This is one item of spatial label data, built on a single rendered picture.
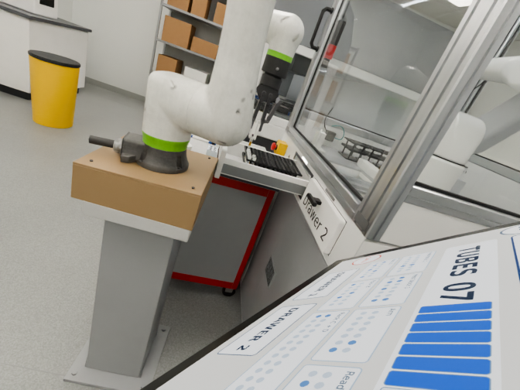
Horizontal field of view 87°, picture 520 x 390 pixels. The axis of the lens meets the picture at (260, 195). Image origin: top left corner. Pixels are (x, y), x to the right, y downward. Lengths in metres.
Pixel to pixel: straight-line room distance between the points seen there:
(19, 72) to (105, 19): 2.02
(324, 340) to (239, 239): 1.23
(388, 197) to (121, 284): 0.81
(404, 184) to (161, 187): 0.56
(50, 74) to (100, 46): 2.56
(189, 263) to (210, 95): 1.02
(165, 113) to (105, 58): 5.11
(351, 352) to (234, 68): 0.58
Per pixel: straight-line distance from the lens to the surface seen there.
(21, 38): 4.20
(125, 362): 1.30
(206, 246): 1.44
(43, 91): 3.46
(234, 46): 0.66
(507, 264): 0.28
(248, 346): 0.25
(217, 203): 1.31
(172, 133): 0.76
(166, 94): 0.74
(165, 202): 0.75
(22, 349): 1.49
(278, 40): 1.04
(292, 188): 1.03
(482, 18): 0.68
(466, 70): 0.64
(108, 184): 0.78
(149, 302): 1.03
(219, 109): 0.66
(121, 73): 5.74
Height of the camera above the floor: 1.20
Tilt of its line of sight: 23 degrees down
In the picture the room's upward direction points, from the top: 21 degrees clockwise
